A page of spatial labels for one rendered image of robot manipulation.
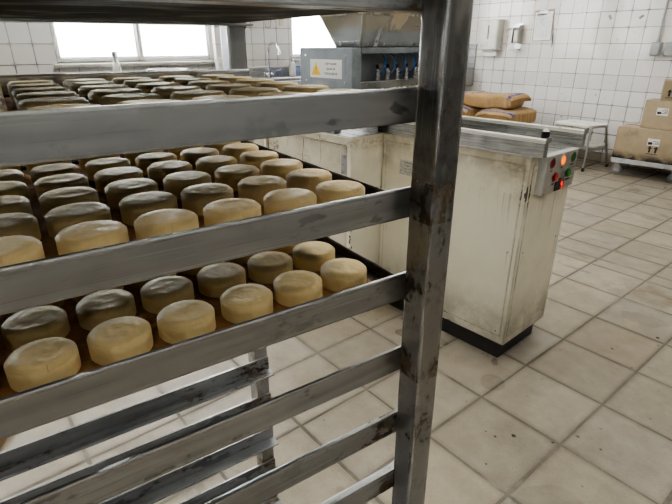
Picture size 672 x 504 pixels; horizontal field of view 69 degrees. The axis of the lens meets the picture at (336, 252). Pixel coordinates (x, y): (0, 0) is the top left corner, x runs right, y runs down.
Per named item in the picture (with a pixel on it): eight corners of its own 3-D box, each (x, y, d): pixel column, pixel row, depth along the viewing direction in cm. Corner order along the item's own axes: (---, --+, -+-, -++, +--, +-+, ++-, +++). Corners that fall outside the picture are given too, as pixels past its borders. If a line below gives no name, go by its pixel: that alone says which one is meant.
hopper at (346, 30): (317, 47, 212) (316, 12, 207) (401, 47, 246) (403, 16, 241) (363, 47, 192) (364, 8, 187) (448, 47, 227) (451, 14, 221)
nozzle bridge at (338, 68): (301, 128, 222) (299, 47, 209) (405, 114, 266) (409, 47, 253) (351, 137, 199) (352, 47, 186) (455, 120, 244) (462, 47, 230)
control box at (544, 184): (532, 194, 172) (538, 155, 167) (563, 182, 187) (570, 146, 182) (542, 196, 170) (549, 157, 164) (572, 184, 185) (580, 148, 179)
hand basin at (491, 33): (493, 113, 621) (505, 19, 578) (475, 116, 598) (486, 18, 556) (433, 106, 691) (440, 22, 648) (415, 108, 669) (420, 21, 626)
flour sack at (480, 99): (454, 106, 564) (456, 91, 557) (473, 103, 591) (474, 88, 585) (513, 111, 518) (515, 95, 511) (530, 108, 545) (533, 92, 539)
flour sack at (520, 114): (508, 129, 505) (511, 112, 499) (473, 124, 533) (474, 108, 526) (539, 121, 552) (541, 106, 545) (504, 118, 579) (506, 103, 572)
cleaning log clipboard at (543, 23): (552, 47, 544) (558, 6, 528) (551, 47, 543) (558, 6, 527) (530, 47, 563) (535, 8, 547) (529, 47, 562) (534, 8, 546)
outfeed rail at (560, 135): (271, 103, 317) (271, 92, 315) (275, 102, 319) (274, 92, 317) (582, 147, 179) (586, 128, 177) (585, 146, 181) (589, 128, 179)
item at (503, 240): (375, 301, 245) (381, 119, 209) (419, 281, 266) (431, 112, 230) (500, 364, 196) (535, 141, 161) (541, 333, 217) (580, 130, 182)
